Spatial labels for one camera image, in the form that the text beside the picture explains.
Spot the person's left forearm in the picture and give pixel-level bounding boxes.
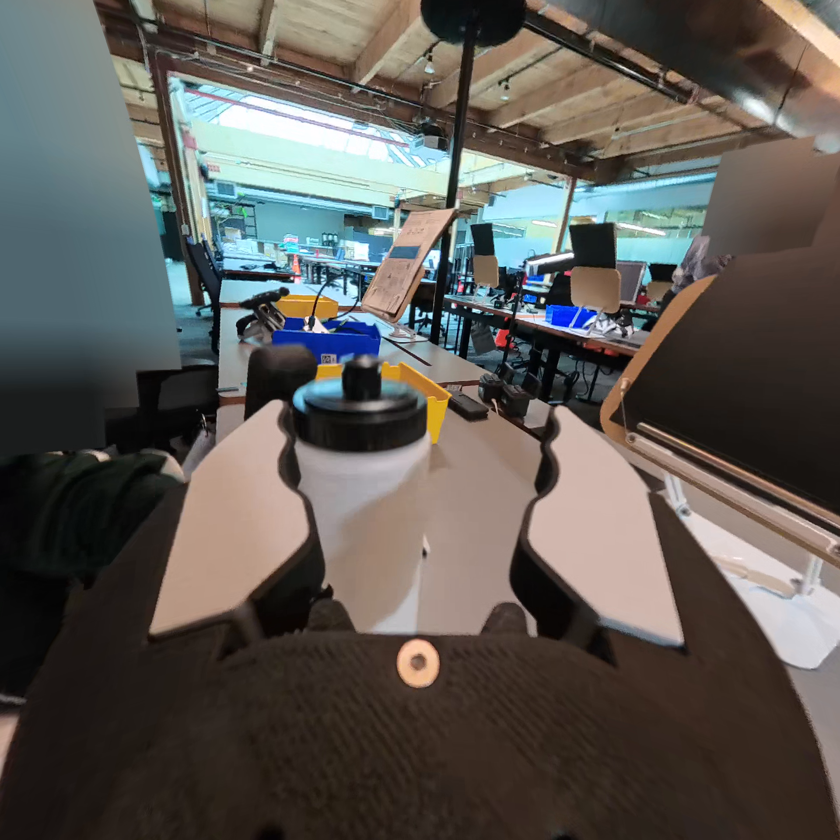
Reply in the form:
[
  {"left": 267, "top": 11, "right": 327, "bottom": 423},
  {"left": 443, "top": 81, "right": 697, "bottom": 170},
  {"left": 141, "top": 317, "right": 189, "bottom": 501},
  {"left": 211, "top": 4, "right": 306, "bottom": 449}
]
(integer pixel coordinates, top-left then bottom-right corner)
[{"left": 0, "top": 449, "right": 186, "bottom": 580}]

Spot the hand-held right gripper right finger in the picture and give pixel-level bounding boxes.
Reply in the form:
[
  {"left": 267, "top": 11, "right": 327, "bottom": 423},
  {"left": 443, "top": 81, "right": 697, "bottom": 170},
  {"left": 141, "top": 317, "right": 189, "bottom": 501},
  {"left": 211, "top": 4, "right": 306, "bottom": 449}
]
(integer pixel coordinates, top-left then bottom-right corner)
[{"left": 511, "top": 406, "right": 686, "bottom": 649}]

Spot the wooden framed black board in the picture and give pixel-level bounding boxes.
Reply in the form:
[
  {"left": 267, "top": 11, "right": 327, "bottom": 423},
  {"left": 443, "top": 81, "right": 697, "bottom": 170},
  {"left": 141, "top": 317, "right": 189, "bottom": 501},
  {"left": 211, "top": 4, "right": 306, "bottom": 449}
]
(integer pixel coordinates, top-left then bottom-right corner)
[{"left": 610, "top": 249, "right": 840, "bottom": 521}]

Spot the black pole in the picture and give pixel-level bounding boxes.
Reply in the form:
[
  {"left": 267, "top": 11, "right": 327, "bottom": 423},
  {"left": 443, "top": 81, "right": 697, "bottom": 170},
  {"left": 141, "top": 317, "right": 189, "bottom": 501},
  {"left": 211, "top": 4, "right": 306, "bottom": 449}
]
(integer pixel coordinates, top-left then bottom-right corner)
[{"left": 420, "top": 0, "right": 527, "bottom": 347}]

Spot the black office chair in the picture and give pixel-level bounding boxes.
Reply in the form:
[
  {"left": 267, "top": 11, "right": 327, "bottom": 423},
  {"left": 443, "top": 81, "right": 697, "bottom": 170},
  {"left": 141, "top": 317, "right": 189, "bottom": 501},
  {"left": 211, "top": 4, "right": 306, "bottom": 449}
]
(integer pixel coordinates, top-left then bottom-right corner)
[
  {"left": 105, "top": 364, "right": 219, "bottom": 455},
  {"left": 185, "top": 236, "right": 225, "bottom": 357}
]

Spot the cardboard sheet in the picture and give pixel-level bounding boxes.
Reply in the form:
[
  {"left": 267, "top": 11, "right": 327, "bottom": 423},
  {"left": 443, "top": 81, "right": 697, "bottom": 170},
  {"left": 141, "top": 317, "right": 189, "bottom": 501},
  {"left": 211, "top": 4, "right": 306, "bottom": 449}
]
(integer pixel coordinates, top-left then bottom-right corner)
[{"left": 361, "top": 209, "right": 458, "bottom": 324}]

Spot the white bottle with black cap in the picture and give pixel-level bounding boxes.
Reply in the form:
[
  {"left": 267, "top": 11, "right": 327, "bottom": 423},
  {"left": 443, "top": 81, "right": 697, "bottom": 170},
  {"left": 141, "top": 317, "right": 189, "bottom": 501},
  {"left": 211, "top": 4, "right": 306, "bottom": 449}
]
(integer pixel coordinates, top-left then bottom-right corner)
[{"left": 290, "top": 354, "right": 434, "bottom": 634}]

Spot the black handheld device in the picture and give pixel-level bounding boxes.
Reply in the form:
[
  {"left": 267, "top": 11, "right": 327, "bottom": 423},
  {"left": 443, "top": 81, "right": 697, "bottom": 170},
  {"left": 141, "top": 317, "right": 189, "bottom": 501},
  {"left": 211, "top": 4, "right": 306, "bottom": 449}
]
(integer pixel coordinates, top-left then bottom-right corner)
[{"left": 236, "top": 287, "right": 291, "bottom": 342}]

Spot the yellow plastic bin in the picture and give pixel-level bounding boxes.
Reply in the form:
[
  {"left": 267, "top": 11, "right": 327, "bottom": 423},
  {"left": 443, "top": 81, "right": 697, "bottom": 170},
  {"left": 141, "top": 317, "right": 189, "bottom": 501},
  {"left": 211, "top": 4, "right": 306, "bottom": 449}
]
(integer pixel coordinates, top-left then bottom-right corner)
[
  {"left": 279, "top": 295, "right": 340, "bottom": 320},
  {"left": 316, "top": 361, "right": 452, "bottom": 445}
]

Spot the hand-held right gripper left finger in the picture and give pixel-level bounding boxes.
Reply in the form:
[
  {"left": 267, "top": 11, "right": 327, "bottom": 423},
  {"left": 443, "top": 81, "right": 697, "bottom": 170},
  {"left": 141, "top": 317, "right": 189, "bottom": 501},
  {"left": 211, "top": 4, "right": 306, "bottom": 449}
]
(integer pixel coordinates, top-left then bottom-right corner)
[{"left": 147, "top": 399, "right": 329, "bottom": 641}]

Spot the wooden book stand white base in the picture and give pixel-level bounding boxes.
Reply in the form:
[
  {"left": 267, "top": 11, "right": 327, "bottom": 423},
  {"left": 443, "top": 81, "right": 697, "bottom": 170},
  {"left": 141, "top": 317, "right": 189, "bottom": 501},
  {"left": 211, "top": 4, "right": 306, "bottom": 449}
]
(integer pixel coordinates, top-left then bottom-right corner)
[{"left": 599, "top": 249, "right": 840, "bottom": 672}]

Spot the black bar lamp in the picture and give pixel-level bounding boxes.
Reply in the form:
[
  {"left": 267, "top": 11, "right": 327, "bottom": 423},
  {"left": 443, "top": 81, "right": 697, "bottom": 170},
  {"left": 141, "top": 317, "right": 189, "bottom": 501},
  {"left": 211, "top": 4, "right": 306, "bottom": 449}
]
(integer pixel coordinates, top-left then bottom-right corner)
[{"left": 508, "top": 251, "right": 576, "bottom": 368}]

